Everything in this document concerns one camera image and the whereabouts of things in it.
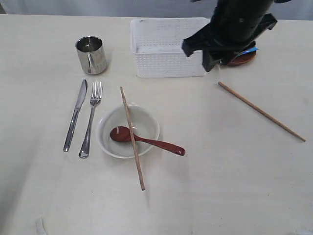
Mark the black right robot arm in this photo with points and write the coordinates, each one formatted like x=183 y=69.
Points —
x=240 y=7

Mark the white patterned ceramic bowl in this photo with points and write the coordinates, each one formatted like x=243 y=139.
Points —
x=144 y=125

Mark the blue chips bag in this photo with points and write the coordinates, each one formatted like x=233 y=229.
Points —
x=250 y=50

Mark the shiny metal cup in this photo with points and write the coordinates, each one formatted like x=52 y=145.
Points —
x=91 y=55

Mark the silver table knife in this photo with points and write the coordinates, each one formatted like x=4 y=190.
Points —
x=78 y=105

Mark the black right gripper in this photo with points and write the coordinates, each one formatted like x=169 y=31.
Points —
x=226 y=33

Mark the silver fork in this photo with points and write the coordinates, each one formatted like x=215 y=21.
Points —
x=95 y=99

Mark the white perforated plastic basket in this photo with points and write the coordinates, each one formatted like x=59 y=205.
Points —
x=156 y=46

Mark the brown round wooden plate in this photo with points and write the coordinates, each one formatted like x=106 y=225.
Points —
x=242 y=59

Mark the wooden chopstick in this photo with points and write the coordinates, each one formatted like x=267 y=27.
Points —
x=138 y=166
x=262 y=112

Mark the dark red wooden spoon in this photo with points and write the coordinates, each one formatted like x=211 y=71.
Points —
x=146 y=140

